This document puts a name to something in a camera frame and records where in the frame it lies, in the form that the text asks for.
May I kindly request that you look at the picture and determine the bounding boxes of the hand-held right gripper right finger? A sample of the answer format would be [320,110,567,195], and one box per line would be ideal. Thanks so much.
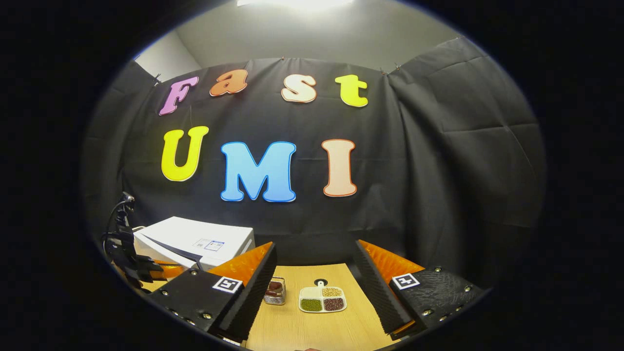
[353,239,486,341]

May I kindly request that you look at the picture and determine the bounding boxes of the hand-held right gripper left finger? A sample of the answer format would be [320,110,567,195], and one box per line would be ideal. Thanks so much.
[148,241,278,343]

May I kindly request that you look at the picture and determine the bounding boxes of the white microwave oven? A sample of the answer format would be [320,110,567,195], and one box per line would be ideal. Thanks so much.
[133,216,255,272]

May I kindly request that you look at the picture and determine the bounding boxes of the white divided tray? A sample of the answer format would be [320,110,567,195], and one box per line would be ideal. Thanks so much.
[298,279,348,313]

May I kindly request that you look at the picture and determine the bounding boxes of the black backdrop cloth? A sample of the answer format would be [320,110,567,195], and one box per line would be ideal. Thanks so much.
[80,37,546,293]

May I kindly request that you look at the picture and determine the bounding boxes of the ceiling light panel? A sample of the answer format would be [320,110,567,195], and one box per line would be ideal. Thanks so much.
[236,0,355,11]

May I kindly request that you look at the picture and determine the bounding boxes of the metal wire basket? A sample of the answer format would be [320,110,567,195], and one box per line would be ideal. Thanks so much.
[263,276,287,307]

